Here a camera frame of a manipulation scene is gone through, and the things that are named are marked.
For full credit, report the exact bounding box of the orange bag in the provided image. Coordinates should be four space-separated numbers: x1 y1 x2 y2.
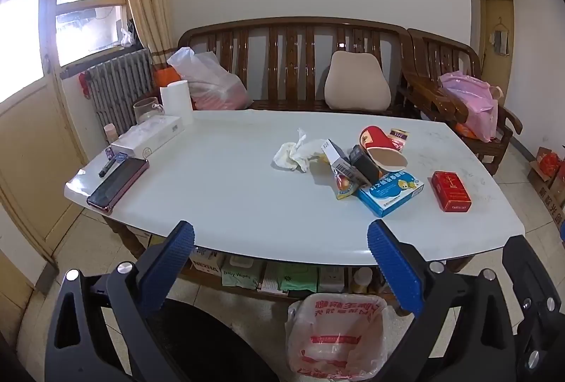
152 66 182 91

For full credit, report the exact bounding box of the small jar with white lid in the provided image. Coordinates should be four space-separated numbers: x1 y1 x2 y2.
352 267 374 294

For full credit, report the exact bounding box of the thin booklet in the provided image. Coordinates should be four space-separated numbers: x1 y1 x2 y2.
258 263 281 294

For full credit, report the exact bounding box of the cardboard box with red bag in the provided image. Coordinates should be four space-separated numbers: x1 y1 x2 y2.
527 146 565 188

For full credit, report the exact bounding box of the black box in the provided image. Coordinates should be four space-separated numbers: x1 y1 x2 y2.
350 145 384 185

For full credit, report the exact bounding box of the yellow snack wrapper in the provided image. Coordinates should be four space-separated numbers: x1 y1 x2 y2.
319 152 360 201

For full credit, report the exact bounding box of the blue medicine box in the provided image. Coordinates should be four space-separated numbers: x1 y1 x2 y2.
355 170 424 218

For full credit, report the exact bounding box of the bin with printed plastic liner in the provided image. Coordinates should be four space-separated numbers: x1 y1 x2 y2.
285 293 389 382

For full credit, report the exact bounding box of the baby wipes pack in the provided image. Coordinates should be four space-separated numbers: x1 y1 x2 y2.
221 256 261 290

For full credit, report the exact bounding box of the blue and grey small box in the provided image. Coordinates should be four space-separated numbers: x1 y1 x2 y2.
321 139 371 187

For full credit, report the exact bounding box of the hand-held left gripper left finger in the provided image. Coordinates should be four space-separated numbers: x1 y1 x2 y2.
44 220 196 382

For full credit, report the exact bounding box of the green pack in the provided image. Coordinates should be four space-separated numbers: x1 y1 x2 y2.
278 263 319 293

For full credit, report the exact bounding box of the yellow door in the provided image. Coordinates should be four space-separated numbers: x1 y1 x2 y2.
479 0 515 89

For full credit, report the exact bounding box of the wooden armchair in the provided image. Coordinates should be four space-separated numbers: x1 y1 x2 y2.
404 29 524 176

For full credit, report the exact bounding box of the grey radiator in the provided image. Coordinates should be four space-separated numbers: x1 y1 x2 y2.
86 48 153 135

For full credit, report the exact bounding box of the wooden balcony door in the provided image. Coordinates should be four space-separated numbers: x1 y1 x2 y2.
0 0 89 259

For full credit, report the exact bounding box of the white carton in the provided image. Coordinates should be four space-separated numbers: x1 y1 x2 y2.
191 247 222 277

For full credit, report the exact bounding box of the red paper cup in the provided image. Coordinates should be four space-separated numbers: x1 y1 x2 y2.
358 126 409 171

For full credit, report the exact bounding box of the white paper towel roll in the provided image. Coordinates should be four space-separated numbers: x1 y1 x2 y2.
159 80 194 125

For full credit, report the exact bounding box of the long wooden bench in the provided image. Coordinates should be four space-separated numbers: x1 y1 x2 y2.
178 16 420 120

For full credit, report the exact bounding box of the black marker pen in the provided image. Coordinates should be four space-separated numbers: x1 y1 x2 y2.
98 156 121 178

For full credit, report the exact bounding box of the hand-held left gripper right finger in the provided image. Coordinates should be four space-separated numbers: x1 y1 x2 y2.
366 219 517 382

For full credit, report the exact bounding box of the glass mug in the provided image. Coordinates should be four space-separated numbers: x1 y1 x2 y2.
133 97 165 127

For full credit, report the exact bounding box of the smartphone with red case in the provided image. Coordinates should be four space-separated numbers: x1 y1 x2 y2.
87 158 149 214

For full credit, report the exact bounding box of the small red and yellow box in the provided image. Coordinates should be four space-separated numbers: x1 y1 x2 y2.
388 128 411 153

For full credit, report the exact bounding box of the long white box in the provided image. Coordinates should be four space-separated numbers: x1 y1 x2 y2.
110 116 185 158

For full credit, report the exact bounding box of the pink plastic bag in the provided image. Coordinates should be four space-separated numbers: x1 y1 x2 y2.
439 71 504 143

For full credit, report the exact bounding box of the beige cushion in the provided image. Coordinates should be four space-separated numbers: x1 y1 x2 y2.
324 51 392 111

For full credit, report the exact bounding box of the hanger with cloths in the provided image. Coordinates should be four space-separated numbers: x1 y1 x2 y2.
489 17 510 56

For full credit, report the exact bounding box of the white tissue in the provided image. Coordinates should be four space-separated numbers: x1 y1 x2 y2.
272 128 329 174

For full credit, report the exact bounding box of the red cigarette box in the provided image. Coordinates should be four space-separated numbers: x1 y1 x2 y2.
431 171 472 212

